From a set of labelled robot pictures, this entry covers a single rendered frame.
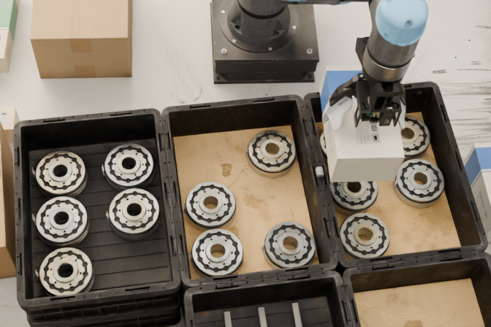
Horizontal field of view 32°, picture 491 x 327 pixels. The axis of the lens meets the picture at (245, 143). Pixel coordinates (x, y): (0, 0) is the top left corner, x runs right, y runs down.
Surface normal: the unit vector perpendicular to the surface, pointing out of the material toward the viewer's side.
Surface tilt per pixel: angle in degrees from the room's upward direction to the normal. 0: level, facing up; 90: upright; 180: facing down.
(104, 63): 90
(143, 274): 0
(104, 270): 0
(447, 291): 0
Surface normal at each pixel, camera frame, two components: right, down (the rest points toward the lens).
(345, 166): 0.06, 0.87
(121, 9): 0.06, -0.50
